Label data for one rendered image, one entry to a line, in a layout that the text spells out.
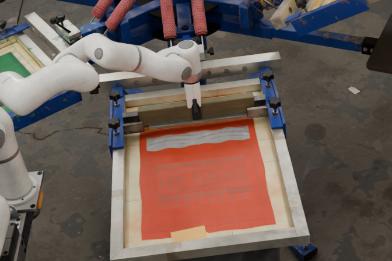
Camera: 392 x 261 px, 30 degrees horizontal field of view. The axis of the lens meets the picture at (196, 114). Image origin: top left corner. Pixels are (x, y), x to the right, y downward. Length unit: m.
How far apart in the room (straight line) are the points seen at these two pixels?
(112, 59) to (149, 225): 0.53
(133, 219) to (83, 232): 1.35
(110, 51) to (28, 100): 0.29
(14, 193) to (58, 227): 1.53
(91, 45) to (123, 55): 0.10
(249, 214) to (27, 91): 0.77
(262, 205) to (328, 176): 1.48
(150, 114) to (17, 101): 0.64
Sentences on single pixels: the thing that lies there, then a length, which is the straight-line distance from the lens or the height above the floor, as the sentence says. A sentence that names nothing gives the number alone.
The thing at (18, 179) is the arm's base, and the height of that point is 1.21.
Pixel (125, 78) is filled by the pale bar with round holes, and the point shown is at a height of 1.04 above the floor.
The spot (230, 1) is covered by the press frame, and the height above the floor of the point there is 1.02.
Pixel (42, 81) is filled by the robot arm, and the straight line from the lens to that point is 2.07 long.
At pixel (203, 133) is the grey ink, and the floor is 0.96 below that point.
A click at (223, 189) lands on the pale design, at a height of 0.96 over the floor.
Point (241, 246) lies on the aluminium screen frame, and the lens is 2.16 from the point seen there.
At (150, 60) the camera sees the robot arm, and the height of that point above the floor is 1.35.
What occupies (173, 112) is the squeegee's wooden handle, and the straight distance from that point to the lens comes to 2.55.
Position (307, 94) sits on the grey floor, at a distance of 4.26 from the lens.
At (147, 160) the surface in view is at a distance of 2.50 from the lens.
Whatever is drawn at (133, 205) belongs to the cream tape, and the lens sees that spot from 2.36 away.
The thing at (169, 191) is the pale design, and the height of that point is 0.96.
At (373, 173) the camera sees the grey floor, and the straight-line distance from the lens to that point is 3.78.
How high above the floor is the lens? 2.62
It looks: 39 degrees down
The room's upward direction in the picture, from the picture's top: 8 degrees counter-clockwise
